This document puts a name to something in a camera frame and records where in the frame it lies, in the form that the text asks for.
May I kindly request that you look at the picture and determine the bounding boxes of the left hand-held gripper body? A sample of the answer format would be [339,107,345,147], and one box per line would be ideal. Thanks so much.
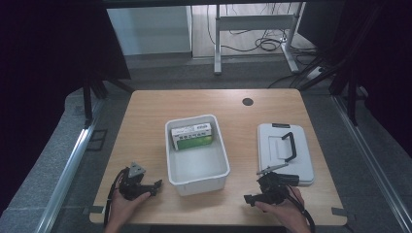
[118,161,154,201]

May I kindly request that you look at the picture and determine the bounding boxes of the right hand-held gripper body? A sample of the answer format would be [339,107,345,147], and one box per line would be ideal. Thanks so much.
[256,162,301,206]

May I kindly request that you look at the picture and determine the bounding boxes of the grey lid with black handle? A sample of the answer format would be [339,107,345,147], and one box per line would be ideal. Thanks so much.
[257,122,316,187]

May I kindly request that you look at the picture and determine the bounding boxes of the white plastic bin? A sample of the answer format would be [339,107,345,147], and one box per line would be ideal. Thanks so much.
[164,114,231,197]

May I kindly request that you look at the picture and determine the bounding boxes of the person's left hand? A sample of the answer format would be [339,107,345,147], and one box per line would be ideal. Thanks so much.
[104,189,153,233]

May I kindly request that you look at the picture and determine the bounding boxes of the person's right hand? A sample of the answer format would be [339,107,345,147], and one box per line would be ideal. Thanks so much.
[254,185,309,233]

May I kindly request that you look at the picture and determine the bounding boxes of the grey tape strip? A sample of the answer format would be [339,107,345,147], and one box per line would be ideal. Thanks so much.
[83,205,105,216]
[330,206,356,224]

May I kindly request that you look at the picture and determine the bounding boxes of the green and white carton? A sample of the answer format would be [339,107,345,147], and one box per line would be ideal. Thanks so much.
[170,121,215,151]

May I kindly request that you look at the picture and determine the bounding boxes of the black tripod stand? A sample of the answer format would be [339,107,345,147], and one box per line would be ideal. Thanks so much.
[297,48,370,128]
[81,76,135,128]

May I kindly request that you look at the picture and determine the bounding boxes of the white power strip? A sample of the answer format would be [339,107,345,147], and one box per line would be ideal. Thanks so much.
[306,65,326,82]

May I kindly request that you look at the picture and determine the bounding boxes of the dark curtain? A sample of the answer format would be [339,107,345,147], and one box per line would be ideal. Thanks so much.
[296,0,412,159]
[0,0,132,215]

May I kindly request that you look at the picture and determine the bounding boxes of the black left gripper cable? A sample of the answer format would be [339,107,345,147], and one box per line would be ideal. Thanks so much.
[102,166,130,228]

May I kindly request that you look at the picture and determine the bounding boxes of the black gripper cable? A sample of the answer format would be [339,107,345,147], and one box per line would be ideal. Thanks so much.
[102,166,130,228]
[284,184,317,233]

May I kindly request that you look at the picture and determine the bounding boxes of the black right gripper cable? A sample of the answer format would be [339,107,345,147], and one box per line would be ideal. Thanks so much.
[284,184,317,233]

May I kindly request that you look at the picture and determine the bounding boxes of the aluminium floor rail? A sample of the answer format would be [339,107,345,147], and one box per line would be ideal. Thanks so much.
[34,96,105,233]
[330,94,412,229]

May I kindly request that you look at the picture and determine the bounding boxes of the black floor cables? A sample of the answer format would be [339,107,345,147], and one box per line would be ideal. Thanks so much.
[205,3,328,90]

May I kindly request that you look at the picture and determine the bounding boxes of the white metal desk frame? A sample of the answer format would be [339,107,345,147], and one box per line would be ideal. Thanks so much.
[213,2,306,76]

